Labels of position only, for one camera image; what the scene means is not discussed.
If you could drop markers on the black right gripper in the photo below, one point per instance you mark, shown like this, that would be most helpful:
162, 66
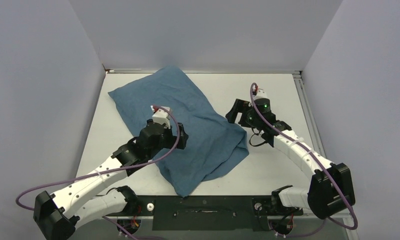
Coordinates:
240, 106

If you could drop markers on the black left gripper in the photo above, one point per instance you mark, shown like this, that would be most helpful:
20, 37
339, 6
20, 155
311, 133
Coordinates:
172, 138

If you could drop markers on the blue pillowcase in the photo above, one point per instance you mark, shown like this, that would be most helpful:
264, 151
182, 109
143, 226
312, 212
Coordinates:
214, 146

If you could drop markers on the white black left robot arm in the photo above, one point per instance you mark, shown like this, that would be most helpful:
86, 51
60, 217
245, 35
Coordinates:
59, 214

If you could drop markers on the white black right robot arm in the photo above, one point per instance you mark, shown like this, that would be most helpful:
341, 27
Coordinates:
330, 190

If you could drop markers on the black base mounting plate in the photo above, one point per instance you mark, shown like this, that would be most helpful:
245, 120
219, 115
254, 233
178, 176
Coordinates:
208, 213

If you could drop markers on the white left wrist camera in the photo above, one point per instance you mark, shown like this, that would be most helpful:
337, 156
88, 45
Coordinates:
161, 115

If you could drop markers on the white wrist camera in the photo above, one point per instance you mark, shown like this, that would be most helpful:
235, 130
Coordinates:
161, 115
259, 93

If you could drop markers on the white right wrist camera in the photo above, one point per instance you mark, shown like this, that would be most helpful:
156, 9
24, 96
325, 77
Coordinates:
259, 93

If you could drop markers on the aluminium frame rail right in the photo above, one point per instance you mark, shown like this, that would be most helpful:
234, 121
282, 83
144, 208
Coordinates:
307, 111

